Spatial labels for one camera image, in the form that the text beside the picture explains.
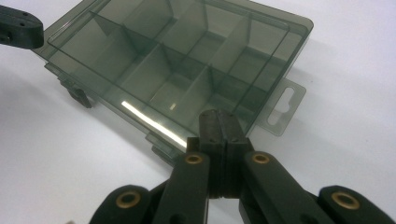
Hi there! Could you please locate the translucent grey compartment box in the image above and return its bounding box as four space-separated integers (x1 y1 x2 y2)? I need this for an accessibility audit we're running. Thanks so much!
32 0 315 167

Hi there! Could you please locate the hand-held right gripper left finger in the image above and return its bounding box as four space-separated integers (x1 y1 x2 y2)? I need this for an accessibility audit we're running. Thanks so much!
151 108 226 224

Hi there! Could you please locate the white board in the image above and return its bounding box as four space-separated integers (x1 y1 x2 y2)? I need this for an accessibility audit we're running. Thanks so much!
0 0 396 224

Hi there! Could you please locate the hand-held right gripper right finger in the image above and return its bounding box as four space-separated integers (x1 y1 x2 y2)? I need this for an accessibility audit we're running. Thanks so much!
219 109 336 224

